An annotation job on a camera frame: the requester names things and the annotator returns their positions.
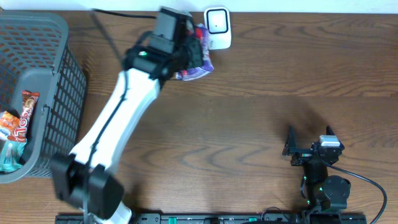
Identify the purple snack box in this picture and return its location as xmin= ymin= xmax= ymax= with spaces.
xmin=175 ymin=24 xmax=214 ymax=81

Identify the red-brown candy bar wrapper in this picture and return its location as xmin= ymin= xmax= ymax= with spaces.
xmin=12 ymin=90 xmax=40 ymax=142

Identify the orange snack packet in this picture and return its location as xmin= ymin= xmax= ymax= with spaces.
xmin=1 ymin=111 xmax=20 ymax=142

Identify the teal snack packet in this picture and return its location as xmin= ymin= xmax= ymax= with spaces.
xmin=1 ymin=140 xmax=26 ymax=173

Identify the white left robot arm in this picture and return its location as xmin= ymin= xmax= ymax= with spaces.
xmin=49 ymin=7 xmax=203 ymax=223

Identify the white barcode scanner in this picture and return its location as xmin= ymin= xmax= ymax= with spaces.
xmin=204 ymin=7 xmax=232 ymax=50

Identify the grey plastic mesh basket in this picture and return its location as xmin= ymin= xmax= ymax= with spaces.
xmin=1 ymin=11 xmax=87 ymax=184

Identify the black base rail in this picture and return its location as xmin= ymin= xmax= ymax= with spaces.
xmin=55 ymin=213 xmax=368 ymax=224

